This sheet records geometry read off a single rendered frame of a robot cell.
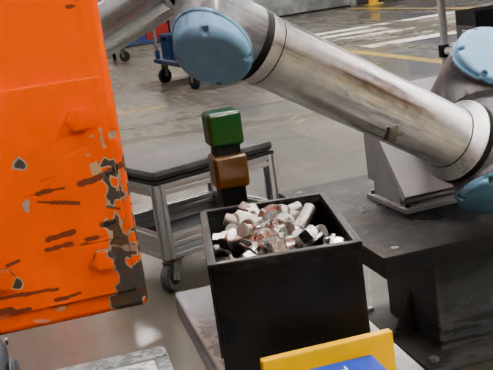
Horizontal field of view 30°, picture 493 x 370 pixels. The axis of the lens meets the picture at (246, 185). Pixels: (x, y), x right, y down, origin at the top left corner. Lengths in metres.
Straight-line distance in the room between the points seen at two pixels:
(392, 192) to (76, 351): 0.85
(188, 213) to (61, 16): 2.06
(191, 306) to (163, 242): 1.39
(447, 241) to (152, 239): 1.04
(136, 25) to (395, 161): 0.63
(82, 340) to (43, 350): 0.09
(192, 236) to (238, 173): 1.44
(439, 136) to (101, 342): 1.05
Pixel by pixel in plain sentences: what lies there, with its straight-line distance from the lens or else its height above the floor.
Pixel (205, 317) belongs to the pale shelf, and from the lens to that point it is 1.02.
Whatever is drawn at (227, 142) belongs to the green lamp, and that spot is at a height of 0.63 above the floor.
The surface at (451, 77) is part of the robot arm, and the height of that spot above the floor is 0.57.
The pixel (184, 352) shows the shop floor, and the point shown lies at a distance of 2.11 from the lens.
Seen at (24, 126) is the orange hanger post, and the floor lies 0.71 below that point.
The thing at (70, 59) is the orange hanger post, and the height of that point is 0.76.
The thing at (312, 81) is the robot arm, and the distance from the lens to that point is 1.42.
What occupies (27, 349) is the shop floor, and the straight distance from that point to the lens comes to 2.33.
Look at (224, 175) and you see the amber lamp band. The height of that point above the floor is 0.59.
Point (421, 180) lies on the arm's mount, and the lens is 1.88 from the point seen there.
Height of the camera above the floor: 0.81
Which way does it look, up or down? 13 degrees down
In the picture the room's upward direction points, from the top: 8 degrees counter-clockwise
